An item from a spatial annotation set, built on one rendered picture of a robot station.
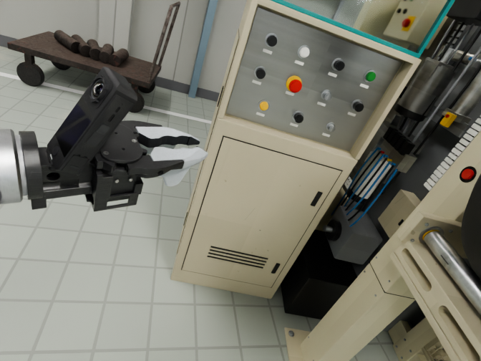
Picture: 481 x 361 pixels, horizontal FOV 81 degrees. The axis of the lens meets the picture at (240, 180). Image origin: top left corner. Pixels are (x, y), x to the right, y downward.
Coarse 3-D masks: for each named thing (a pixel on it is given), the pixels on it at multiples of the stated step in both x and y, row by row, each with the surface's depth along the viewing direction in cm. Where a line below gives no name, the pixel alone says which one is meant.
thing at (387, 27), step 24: (288, 0) 80; (312, 0) 80; (336, 0) 80; (360, 0) 80; (384, 0) 80; (408, 0) 80; (432, 0) 80; (336, 24) 83; (360, 24) 83; (384, 24) 84; (408, 24) 84; (432, 24) 84; (408, 48) 87
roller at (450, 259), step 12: (432, 240) 72; (444, 240) 71; (432, 252) 73; (444, 252) 68; (456, 252) 68; (444, 264) 68; (456, 264) 65; (456, 276) 64; (468, 276) 62; (468, 288) 61; (480, 288) 60; (480, 300) 58; (480, 312) 58
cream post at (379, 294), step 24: (480, 144) 75; (456, 168) 80; (480, 168) 73; (432, 192) 85; (456, 192) 78; (456, 216) 76; (384, 264) 96; (360, 288) 105; (384, 288) 94; (408, 288) 92; (336, 312) 115; (360, 312) 102; (384, 312) 100; (312, 336) 127; (336, 336) 111; (360, 336) 108; (312, 360) 123; (336, 360) 119
